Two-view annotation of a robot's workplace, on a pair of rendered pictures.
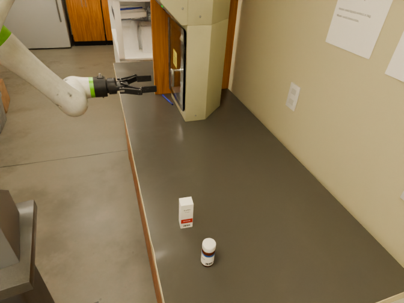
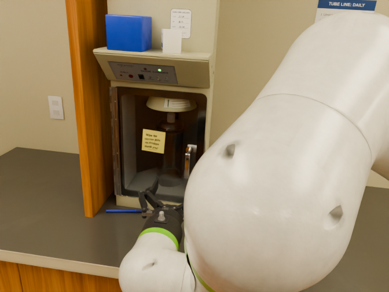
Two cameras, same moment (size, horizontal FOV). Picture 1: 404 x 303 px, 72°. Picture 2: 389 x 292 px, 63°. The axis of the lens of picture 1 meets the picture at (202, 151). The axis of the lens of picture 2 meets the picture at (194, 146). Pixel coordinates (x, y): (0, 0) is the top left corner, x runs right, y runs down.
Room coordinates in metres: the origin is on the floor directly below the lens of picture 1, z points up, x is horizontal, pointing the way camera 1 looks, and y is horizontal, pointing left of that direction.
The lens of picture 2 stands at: (0.86, 0.97, 1.61)
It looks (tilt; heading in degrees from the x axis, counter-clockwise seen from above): 22 degrees down; 298
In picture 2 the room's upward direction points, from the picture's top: 3 degrees clockwise
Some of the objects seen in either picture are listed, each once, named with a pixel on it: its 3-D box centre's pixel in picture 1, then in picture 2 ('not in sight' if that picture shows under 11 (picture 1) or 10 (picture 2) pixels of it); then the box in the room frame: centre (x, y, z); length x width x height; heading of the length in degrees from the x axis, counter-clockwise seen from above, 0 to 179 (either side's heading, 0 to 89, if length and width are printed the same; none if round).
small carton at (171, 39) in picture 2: not in sight; (171, 41); (1.36, 0.19, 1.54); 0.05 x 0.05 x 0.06; 38
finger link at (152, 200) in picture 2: (128, 81); (155, 203); (1.28, 0.38, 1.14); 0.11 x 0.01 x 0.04; 153
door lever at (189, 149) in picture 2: (175, 77); (187, 163); (1.31, 0.15, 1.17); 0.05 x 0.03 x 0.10; 110
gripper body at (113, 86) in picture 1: (118, 85); (167, 217); (1.21, 0.41, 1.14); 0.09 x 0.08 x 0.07; 111
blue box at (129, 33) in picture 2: not in sight; (129, 32); (1.47, 0.23, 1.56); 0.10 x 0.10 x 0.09; 21
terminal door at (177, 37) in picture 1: (176, 64); (158, 149); (1.42, 0.16, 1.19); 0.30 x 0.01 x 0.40; 20
